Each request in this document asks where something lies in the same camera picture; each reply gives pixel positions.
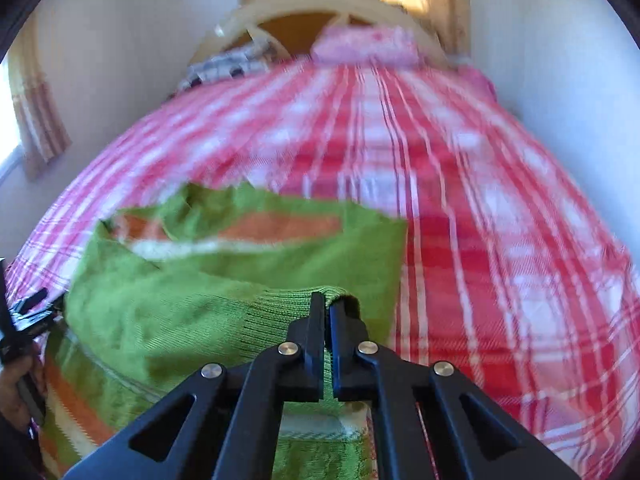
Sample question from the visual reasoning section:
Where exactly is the person's left hand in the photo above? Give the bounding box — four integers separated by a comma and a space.
0, 359, 47, 437

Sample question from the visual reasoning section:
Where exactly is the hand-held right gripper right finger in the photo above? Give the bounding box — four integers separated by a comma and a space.
329, 299, 582, 480

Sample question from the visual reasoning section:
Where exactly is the grey white printed pillow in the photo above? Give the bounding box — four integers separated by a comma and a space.
172, 42, 281, 96

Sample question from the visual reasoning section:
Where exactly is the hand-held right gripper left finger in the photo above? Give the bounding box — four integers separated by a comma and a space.
62, 291, 327, 480

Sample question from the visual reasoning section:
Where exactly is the red plaid bed sheet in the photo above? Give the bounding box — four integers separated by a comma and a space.
5, 55, 640, 480

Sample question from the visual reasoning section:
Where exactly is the green striped knit sweater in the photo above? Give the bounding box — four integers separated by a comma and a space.
37, 182, 408, 480

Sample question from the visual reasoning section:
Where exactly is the pink pillow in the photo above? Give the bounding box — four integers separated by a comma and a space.
310, 24, 421, 67

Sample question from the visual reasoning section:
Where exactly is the pink cloth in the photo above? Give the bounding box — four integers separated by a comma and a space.
459, 66, 497, 102

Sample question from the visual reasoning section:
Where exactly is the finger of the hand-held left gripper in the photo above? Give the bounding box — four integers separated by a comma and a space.
9, 287, 66, 336

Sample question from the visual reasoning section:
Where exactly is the cream wooden headboard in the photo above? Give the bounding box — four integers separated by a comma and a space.
187, 0, 461, 68

